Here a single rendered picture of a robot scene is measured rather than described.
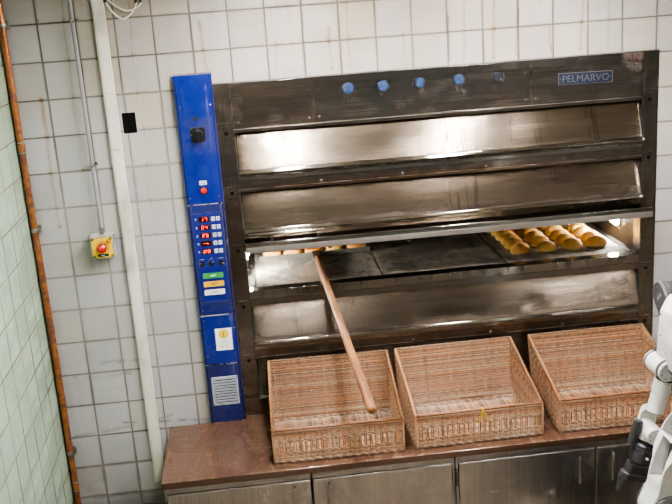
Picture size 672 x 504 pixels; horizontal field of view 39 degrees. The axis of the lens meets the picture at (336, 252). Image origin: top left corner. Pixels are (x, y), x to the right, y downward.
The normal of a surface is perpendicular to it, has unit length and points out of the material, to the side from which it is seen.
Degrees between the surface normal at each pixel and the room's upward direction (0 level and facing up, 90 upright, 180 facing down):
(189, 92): 90
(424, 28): 90
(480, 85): 90
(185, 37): 90
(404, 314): 70
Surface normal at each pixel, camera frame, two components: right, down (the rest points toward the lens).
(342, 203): 0.07, -0.07
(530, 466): 0.10, 0.27
